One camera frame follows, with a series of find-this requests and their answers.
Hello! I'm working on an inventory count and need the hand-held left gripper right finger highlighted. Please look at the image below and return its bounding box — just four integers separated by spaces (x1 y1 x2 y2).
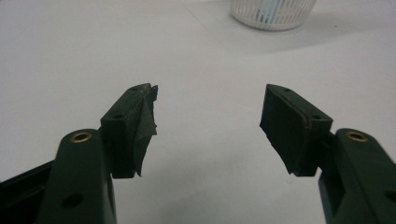
259 82 333 177

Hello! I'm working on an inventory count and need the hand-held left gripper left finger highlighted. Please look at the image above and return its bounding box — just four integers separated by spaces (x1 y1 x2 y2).
99 82 159 179

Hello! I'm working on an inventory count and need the white slotted plastic basket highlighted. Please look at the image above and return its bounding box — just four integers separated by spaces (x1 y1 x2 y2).
230 0 318 32

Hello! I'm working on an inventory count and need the light blue hairbrush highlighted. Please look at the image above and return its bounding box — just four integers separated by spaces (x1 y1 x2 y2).
256 0 283 21

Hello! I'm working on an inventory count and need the white table cover sheet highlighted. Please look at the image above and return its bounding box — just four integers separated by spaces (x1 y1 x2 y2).
0 0 396 224

